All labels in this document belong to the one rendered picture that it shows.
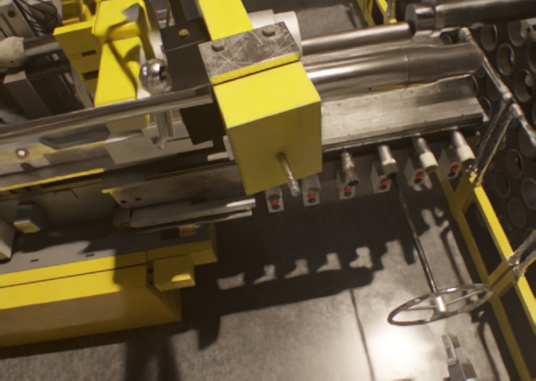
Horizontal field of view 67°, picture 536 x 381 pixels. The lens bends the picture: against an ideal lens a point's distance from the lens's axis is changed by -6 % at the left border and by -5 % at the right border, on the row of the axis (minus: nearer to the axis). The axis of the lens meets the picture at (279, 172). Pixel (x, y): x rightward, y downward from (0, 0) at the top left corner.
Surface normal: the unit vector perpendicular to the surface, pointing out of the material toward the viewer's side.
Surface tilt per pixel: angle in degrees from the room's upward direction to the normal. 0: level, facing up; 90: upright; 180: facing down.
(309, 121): 90
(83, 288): 0
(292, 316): 0
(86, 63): 90
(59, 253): 0
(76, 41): 90
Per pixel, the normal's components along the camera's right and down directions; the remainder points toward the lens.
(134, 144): 0.15, 0.81
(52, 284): -0.09, -0.56
